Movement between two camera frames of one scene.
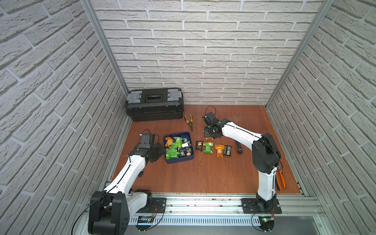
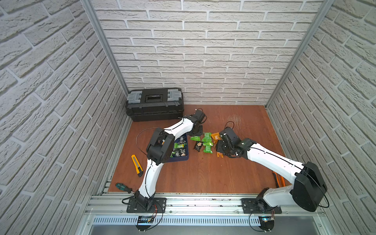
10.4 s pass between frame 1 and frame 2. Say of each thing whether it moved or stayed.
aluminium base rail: stayed
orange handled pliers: stayed
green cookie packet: stayed
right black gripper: moved
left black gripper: moved
